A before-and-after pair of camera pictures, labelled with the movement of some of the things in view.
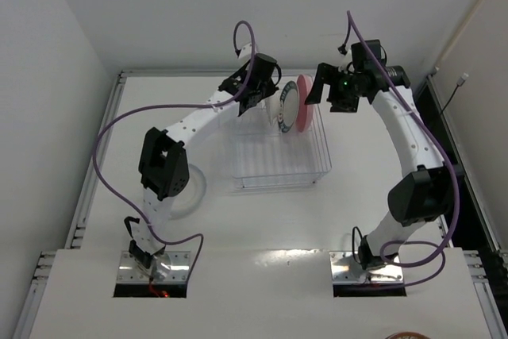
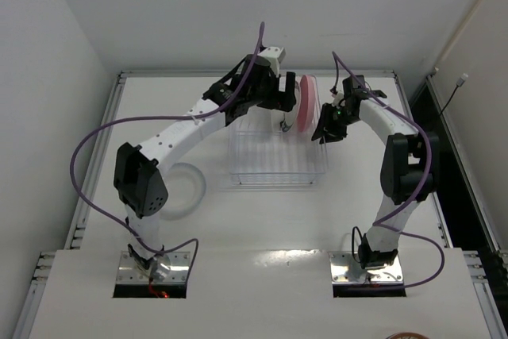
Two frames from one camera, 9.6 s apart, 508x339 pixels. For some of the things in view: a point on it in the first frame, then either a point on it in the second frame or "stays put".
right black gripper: (331, 82) -> (331, 121)
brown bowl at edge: (407, 335) stays put
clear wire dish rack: (263, 156) stays put
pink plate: (305, 112) stays put
